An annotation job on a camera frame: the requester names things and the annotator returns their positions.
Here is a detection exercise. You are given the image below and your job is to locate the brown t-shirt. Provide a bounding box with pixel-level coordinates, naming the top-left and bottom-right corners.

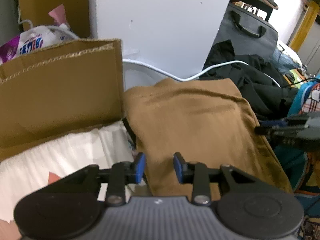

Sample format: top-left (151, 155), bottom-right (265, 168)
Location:
top-left (124, 79), bottom-right (292, 196)

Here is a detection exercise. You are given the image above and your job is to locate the colourful cartoon blanket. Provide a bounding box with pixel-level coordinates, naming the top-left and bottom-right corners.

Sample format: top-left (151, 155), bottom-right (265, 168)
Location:
top-left (274, 76), bottom-right (319, 239)

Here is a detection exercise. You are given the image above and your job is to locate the black jacket pile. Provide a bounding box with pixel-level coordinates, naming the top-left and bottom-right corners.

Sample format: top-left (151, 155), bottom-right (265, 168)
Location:
top-left (199, 40), bottom-right (298, 121)

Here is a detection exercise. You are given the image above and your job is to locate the white patterned bed sheet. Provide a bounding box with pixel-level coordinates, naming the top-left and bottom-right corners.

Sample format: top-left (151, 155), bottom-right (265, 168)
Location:
top-left (0, 119), bottom-right (148, 240)

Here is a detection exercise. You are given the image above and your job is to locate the dark grey laptop bag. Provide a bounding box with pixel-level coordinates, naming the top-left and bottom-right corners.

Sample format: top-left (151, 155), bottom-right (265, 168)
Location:
top-left (214, 3), bottom-right (278, 61)

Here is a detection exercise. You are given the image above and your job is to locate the brown cardboard panel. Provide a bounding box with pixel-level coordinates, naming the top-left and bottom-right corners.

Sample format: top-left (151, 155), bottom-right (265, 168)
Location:
top-left (1, 38), bottom-right (124, 160)

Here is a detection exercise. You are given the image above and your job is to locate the white panel board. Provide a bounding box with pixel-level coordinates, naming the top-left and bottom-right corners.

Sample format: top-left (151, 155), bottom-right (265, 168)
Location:
top-left (90, 0), bottom-right (229, 77)

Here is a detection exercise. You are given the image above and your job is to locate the purple white detergent bag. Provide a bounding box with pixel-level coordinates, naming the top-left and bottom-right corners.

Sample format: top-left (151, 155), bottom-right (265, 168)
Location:
top-left (1, 24), bottom-right (79, 64)

